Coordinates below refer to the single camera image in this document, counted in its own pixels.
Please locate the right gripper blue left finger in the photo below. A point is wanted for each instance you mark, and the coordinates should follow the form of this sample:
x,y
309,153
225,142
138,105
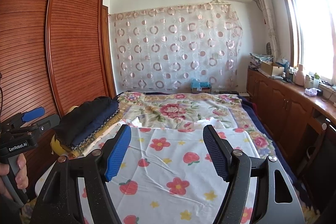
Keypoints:
x,y
114,152

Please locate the blue finger of the left gripper seen afar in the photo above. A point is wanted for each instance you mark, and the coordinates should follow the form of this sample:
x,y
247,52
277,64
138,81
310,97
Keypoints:
x,y
33,114

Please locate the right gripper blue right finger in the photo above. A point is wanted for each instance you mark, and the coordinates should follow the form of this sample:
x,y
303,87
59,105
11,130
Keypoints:
x,y
217,152

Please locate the black Superman t-shirt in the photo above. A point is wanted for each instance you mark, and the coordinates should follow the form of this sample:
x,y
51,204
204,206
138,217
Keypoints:
x,y
91,109

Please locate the navy blue folded garment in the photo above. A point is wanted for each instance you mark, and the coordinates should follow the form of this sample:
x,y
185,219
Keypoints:
x,y
108,113

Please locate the navy gold patterned folded cloth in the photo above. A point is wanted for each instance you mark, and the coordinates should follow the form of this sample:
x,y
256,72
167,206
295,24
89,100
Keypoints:
x,y
87,144

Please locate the floral rose bed blanket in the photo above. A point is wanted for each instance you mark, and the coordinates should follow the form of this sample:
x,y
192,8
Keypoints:
x,y
185,110

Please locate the white strawberry flower bedsheet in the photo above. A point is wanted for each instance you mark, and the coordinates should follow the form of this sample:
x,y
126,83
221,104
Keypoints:
x,y
167,176

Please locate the blue tissue pack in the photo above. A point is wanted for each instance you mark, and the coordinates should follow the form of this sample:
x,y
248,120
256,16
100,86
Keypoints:
x,y
197,86

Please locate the wooden louvered wardrobe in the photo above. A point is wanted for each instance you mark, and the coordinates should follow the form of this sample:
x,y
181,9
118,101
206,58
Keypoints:
x,y
55,54

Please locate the wooden sideboard cabinet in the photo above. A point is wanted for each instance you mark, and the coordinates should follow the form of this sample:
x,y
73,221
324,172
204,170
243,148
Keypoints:
x,y
293,119

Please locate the cardboard box on cabinet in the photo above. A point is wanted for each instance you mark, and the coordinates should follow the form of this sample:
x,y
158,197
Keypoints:
x,y
272,68

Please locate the stack of papers on cabinet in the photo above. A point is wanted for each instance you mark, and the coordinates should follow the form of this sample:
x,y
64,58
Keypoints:
x,y
257,59

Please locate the pink circle patterned curtain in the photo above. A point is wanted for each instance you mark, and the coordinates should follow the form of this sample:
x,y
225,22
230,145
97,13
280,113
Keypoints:
x,y
166,49

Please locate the pink white thermos jug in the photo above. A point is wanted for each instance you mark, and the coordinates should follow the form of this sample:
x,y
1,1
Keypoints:
x,y
299,76

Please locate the beige window curtain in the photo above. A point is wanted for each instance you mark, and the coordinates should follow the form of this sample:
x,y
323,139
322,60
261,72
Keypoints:
x,y
268,13

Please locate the window with wooden frame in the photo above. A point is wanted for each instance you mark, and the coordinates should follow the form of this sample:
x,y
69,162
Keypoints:
x,y
312,23

